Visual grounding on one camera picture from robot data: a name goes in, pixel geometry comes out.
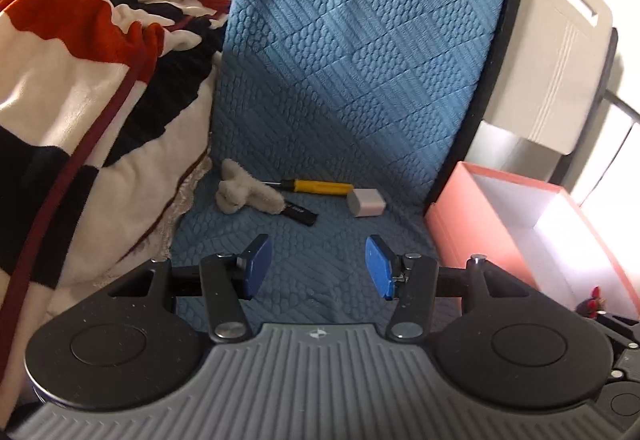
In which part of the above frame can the red and black toy figure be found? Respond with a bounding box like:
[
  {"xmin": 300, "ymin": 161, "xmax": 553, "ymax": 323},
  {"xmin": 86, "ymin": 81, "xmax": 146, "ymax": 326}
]
[{"xmin": 575, "ymin": 286, "xmax": 608, "ymax": 318}]

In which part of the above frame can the yellow handled screwdriver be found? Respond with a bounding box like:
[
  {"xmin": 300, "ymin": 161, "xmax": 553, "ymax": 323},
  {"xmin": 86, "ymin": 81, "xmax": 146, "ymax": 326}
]
[{"xmin": 262, "ymin": 179, "xmax": 355, "ymax": 196}]

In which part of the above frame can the blue textured seat cover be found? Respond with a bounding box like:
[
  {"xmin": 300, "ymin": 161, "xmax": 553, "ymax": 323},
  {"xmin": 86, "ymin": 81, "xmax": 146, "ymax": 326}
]
[{"xmin": 167, "ymin": 0, "xmax": 516, "ymax": 327}]

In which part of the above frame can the grey metal rail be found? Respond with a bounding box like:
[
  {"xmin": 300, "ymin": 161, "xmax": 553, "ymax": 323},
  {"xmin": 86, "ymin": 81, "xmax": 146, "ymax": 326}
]
[{"xmin": 604, "ymin": 89, "xmax": 640, "ymax": 133}]

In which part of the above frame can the white charger block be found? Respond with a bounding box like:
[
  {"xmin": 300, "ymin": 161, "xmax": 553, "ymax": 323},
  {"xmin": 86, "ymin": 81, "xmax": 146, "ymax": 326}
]
[{"xmin": 346, "ymin": 189, "xmax": 388, "ymax": 218}]

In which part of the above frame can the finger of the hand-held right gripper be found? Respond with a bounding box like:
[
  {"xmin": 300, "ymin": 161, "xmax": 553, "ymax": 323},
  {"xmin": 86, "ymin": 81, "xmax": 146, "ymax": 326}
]
[{"xmin": 596, "ymin": 311, "xmax": 640, "ymax": 352}]

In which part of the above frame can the black usb stick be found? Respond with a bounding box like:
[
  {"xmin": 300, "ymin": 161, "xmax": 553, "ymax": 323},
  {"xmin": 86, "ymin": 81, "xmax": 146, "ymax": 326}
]
[{"xmin": 282, "ymin": 203, "xmax": 319, "ymax": 227}]

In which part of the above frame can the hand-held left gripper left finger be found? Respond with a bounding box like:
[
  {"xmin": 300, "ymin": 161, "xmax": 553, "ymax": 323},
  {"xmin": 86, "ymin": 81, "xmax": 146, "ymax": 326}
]
[{"xmin": 107, "ymin": 234, "xmax": 273, "ymax": 344}]

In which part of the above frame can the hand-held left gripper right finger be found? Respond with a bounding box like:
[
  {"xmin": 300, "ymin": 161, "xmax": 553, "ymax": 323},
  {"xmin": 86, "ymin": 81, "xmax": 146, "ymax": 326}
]
[{"xmin": 365, "ymin": 235, "xmax": 537, "ymax": 346}]

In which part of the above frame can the pink cardboard box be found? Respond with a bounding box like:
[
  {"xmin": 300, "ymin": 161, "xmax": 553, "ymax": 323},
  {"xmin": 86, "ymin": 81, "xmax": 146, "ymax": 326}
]
[{"xmin": 424, "ymin": 161, "xmax": 640, "ymax": 321}]

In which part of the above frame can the red white black striped blanket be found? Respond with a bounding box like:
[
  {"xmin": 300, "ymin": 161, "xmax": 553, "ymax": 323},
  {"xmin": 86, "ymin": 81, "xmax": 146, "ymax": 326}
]
[{"xmin": 0, "ymin": 0, "xmax": 246, "ymax": 421}]

